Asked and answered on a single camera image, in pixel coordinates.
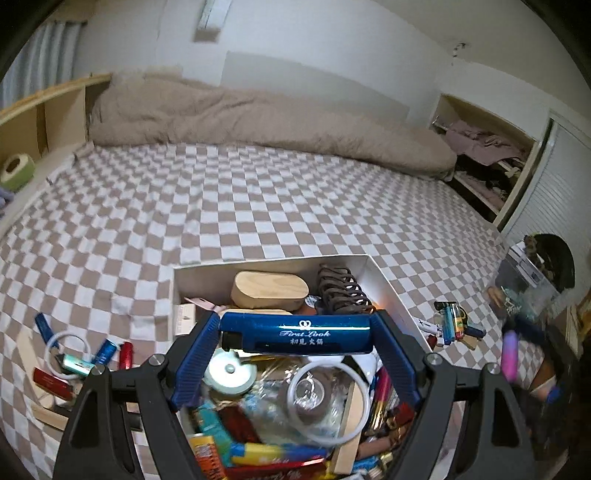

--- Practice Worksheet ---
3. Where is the mint round tape measure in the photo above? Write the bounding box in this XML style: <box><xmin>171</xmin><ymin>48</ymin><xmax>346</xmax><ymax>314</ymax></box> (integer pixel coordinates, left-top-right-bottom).
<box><xmin>204</xmin><ymin>349</ymin><xmax>257</xmax><ymax>396</ymax></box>

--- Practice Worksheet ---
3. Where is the white J-King lighter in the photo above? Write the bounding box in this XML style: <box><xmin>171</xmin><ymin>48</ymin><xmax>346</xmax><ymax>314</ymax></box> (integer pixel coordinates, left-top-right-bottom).
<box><xmin>415</xmin><ymin>318</ymin><xmax>444</xmax><ymax>344</ymax></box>

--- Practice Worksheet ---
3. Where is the white shoe box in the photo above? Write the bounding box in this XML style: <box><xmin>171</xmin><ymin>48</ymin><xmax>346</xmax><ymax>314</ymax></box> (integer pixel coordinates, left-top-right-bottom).
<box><xmin>171</xmin><ymin>255</ymin><xmax>445</xmax><ymax>479</ymax></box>

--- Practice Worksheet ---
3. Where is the clear blue lighter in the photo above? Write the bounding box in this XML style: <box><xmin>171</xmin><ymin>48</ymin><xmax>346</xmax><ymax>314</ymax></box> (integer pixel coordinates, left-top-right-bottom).
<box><xmin>442</xmin><ymin>303</ymin><xmax>456</xmax><ymax>345</ymax></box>

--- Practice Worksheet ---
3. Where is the yellow blue lighter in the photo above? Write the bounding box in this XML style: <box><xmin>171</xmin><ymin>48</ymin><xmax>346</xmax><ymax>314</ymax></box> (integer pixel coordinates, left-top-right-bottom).
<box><xmin>230</xmin><ymin>443</ymin><xmax>329</xmax><ymax>465</ymax></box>

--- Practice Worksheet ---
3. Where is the brown spiral hair clip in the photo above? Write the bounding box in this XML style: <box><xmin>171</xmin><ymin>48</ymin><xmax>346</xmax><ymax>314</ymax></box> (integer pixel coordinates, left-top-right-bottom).
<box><xmin>317</xmin><ymin>264</ymin><xmax>376</xmax><ymax>315</ymax></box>

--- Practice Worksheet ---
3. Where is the teal lighter on bed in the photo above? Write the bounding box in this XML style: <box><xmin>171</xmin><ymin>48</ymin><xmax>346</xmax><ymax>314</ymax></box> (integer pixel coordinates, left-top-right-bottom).
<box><xmin>57</xmin><ymin>354</ymin><xmax>94</xmax><ymax>377</ymax></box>

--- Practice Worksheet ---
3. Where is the upper wooden oval block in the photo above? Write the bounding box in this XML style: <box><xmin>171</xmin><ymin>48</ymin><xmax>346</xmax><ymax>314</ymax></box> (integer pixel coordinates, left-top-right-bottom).
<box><xmin>230</xmin><ymin>271</ymin><xmax>310</xmax><ymax>311</ymax></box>

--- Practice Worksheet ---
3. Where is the red lighter with gold text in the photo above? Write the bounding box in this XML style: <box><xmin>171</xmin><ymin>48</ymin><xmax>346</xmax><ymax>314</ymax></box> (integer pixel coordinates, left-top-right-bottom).
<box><xmin>224</xmin><ymin>459</ymin><xmax>327</xmax><ymax>480</ymax></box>

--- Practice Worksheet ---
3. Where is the red lighter on bed left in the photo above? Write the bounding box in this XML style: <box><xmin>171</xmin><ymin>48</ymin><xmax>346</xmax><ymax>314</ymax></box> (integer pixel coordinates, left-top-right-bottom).
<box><xmin>33</xmin><ymin>368</ymin><xmax>75</xmax><ymax>401</ymax></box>

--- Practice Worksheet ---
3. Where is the blue lighter far left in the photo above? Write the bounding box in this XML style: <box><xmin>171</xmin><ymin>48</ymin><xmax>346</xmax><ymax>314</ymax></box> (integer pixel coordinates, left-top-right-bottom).
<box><xmin>34</xmin><ymin>313</ymin><xmax>54</xmax><ymax>344</ymax></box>

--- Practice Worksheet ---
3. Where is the checkered bed sheet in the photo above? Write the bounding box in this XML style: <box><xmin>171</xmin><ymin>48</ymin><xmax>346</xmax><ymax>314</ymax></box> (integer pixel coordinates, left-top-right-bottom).
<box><xmin>1</xmin><ymin>145</ymin><xmax>506</xmax><ymax>479</ymax></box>

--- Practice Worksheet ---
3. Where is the wooden flat stick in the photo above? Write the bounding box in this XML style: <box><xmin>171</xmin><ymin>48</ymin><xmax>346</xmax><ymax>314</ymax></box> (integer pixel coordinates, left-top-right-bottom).
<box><xmin>17</xmin><ymin>334</ymin><xmax>68</xmax><ymax>432</ymax></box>

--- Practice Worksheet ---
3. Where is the closet with clothes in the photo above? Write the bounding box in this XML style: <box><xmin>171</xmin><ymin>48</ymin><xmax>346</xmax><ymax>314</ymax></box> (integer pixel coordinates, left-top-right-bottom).
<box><xmin>430</xmin><ymin>93</ymin><xmax>551</xmax><ymax>230</ymax></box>

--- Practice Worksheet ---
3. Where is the purple plush toy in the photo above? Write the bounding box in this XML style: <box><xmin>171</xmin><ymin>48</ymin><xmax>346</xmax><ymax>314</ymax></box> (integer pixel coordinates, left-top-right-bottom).
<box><xmin>0</xmin><ymin>188</ymin><xmax>14</xmax><ymax>217</ymax></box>

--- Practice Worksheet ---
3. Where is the beige quilted duvet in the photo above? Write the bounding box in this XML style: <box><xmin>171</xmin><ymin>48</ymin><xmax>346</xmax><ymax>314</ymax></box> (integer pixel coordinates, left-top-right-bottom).
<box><xmin>89</xmin><ymin>72</ymin><xmax>457</xmax><ymax>179</ymax></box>

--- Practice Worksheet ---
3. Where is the wooden headboard shelf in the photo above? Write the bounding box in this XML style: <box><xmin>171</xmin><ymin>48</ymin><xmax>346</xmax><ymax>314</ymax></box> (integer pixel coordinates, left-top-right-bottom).
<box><xmin>1</xmin><ymin>73</ymin><xmax>111</xmax><ymax>228</ymax></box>

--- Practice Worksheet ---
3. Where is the grey curtain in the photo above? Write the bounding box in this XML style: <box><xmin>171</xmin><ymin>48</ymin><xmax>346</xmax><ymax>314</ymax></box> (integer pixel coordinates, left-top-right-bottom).
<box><xmin>1</xmin><ymin>21</ymin><xmax>85</xmax><ymax>108</ymax></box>

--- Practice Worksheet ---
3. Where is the white hanging tissue pouch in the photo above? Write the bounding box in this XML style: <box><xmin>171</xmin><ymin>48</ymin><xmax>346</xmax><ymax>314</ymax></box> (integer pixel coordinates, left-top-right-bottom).
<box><xmin>197</xmin><ymin>0</ymin><xmax>232</xmax><ymax>33</ymax></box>

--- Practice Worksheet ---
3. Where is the white ring in box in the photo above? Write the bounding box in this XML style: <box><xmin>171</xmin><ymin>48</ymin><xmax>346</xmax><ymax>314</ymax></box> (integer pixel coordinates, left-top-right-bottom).
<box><xmin>285</xmin><ymin>360</ymin><xmax>371</xmax><ymax>447</ymax></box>

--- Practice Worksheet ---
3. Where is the white ring on bed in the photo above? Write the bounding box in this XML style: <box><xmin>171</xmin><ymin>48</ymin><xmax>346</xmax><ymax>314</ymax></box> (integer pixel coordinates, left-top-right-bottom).
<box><xmin>44</xmin><ymin>332</ymin><xmax>90</xmax><ymax>380</ymax></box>

